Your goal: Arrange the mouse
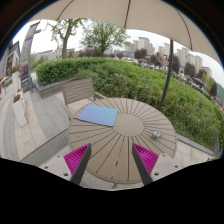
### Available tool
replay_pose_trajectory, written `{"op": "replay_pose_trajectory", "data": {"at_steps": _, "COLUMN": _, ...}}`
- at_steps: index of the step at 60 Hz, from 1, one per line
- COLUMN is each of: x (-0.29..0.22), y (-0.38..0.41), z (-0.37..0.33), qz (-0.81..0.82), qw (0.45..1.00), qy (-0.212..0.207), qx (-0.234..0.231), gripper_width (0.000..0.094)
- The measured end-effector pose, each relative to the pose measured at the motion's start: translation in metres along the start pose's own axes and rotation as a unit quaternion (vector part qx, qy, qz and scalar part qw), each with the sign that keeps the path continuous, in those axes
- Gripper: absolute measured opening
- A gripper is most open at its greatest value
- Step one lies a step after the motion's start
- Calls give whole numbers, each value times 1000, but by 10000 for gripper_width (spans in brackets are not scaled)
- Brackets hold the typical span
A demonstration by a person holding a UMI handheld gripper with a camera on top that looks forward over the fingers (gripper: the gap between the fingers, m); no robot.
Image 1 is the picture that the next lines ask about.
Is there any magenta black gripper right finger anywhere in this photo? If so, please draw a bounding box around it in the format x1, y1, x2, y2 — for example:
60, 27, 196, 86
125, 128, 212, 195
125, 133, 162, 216
132, 143, 158, 185

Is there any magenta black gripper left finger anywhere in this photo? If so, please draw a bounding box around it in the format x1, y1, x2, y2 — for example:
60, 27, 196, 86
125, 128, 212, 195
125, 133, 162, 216
64, 144, 92, 185

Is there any small white computer mouse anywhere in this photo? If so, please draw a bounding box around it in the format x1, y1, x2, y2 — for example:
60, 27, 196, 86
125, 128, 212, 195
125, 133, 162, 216
152, 130, 162, 139

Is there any blue mouse pad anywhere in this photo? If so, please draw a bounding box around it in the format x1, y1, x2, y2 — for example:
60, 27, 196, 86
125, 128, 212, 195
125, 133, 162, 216
78, 105, 117, 127

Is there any round slatted patio table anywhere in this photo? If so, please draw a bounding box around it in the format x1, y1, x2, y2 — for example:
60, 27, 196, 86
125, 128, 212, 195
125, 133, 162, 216
69, 98, 177, 184

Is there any green hedge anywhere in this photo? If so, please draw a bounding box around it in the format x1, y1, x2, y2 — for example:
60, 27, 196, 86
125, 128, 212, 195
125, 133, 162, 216
35, 58, 224, 148

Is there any grey slatted patio chair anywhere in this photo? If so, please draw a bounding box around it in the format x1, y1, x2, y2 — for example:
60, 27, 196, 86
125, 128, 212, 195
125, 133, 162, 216
61, 78, 105, 120

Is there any white planter box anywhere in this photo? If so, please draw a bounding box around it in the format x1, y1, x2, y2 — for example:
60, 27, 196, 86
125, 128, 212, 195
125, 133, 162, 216
12, 91, 28, 127

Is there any tall banner sign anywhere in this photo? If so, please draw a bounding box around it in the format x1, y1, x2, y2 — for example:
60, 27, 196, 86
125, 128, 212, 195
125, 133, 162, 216
20, 22, 39, 92

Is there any dark umbrella pole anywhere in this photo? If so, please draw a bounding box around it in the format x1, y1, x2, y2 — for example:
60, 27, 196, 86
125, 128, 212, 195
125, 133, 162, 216
158, 39, 174, 111

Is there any green right tree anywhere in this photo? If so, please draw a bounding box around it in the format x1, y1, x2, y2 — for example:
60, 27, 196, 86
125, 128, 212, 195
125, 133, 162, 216
80, 20, 129, 55

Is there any large left tree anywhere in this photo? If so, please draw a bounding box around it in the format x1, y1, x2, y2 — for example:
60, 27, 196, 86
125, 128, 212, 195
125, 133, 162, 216
47, 18, 85, 59

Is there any beige patio umbrella canopy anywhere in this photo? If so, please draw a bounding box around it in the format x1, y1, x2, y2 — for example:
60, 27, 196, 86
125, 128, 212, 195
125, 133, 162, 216
31, 0, 221, 64

